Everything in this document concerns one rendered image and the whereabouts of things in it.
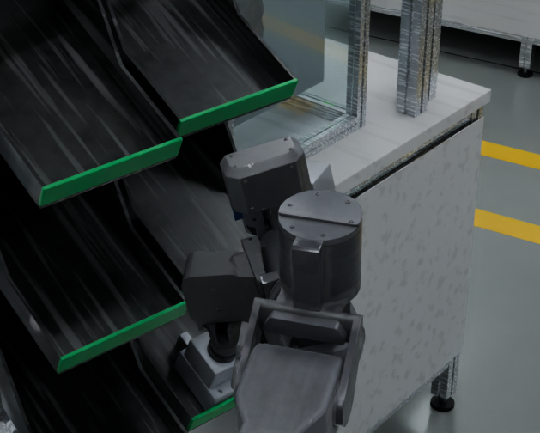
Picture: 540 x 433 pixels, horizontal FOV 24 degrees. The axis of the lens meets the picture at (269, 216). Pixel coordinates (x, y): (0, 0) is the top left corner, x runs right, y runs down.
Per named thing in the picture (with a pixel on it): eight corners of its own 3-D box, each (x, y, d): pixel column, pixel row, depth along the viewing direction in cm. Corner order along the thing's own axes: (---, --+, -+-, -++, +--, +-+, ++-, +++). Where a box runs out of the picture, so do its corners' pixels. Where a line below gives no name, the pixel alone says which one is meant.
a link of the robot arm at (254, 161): (328, 192, 87) (244, 218, 87) (366, 379, 98) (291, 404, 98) (296, 132, 94) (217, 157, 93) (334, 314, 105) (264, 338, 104)
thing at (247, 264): (273, 271, 92) (185, 298, 91) (288, 342, 96) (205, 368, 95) (252, 225, 96) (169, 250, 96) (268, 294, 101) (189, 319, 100)
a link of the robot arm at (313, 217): (342, 437, 84) (344, 299, 77) (227, 415, 86) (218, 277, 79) (379, 331, 92) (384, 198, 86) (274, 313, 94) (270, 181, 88)
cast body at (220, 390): (242, 398, 126) (261, 361, 121) (208, 416, 124) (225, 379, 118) (196, 335, 129) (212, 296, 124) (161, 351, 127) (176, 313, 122)
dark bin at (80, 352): (184, 317, 111) (203, 268, 106) (57, 375, 104) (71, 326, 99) (23, 102, 122) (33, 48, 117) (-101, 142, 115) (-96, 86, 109)
